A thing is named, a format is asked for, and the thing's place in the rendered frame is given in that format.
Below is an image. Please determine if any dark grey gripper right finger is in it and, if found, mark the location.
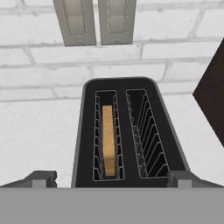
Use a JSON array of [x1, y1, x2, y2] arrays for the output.
[[166, 170, 224, 189]]

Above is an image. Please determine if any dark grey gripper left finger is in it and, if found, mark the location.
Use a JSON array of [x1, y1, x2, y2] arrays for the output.
[[0, 170, 58, 189]]

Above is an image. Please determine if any black two-slot toaster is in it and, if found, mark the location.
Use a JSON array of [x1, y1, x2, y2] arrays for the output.
[[70, 76, 191, 189]]

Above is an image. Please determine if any tan bread slice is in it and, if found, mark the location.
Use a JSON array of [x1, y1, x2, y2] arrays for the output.
[[101, 104, 116, 178]]

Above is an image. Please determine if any dark brown cabinet side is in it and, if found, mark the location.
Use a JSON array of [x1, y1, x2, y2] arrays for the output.
[[192, 38, 224, 147]]

